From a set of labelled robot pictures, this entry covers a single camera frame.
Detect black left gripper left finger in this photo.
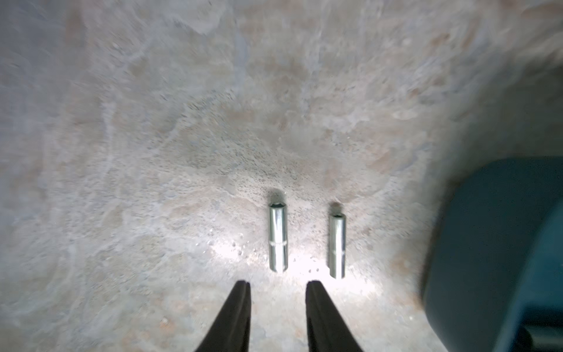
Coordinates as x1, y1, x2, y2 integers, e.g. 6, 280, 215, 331
196, 280, 252, 352

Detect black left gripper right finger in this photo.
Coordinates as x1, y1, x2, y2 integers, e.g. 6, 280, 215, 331
305, 281, 362, 352

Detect silver socket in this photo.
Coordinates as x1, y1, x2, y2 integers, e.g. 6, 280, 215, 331
522, 326, 562, 352
328, 214, 346, 280
268, 202, 288, 273

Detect teal plastic storage box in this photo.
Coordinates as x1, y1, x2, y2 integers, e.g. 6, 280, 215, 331
423, 157, 562, 351

